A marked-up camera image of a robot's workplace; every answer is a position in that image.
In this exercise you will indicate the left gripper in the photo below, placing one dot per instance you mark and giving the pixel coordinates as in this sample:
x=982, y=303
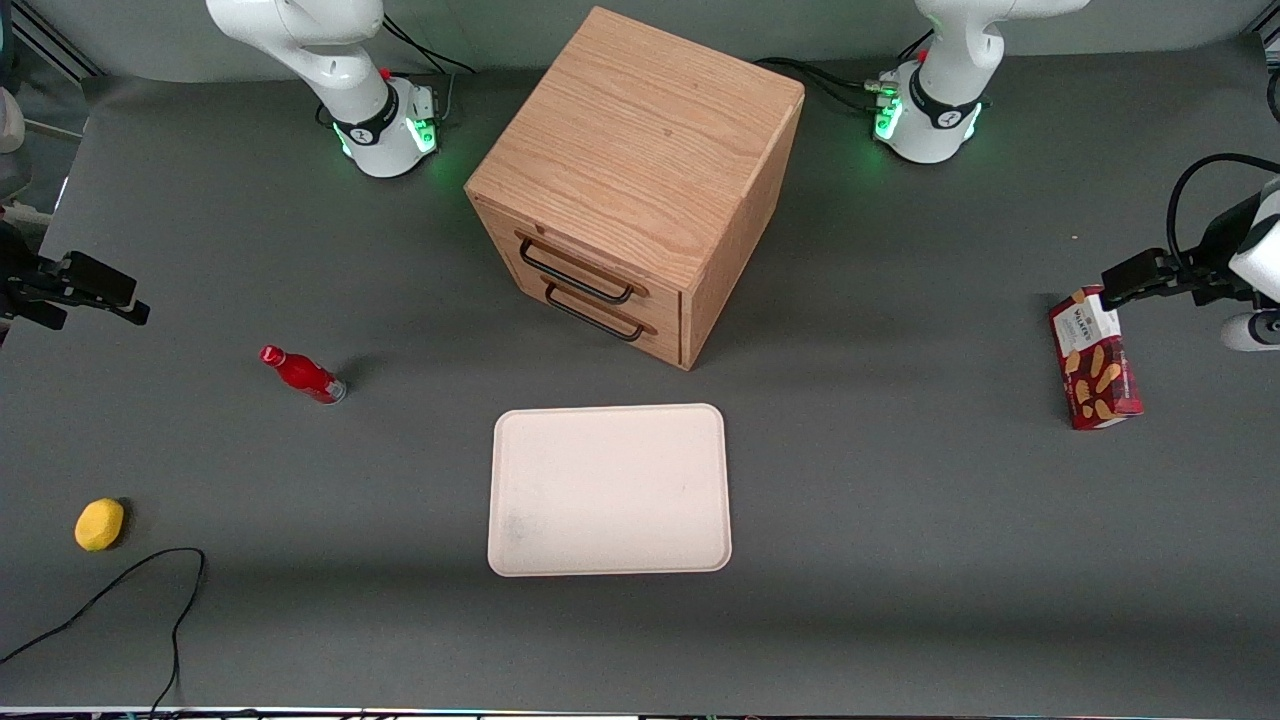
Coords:
x=1216, y=243

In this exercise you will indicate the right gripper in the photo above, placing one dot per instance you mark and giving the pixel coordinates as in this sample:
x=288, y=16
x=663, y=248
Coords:
x=22, y=281

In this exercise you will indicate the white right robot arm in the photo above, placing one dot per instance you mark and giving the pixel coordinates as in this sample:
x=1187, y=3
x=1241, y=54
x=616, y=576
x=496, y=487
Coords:
x=350, y=90

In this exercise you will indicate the wooden drawer cabinet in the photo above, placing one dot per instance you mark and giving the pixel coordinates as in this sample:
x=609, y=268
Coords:
x=640, y=140

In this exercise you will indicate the red shortbread cookie box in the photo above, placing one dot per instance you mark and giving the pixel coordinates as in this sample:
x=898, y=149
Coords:
x=1095, y=370

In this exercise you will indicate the white rounded object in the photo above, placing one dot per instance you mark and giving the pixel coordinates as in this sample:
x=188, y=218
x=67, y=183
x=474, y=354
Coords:
x=8, y=120

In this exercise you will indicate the red bottle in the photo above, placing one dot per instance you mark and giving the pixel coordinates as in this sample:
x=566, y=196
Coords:
x=305, y=375

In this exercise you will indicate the yellow lemon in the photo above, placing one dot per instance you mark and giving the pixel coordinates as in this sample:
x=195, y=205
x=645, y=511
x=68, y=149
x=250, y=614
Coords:
x=99, y=525

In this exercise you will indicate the beige plastic tray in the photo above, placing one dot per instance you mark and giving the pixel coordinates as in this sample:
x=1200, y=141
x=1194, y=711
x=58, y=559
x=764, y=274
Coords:
x=610, y=490

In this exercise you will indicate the aluminium frame rail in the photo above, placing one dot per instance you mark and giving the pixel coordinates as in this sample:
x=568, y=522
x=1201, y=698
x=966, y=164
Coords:
x=55, y=40

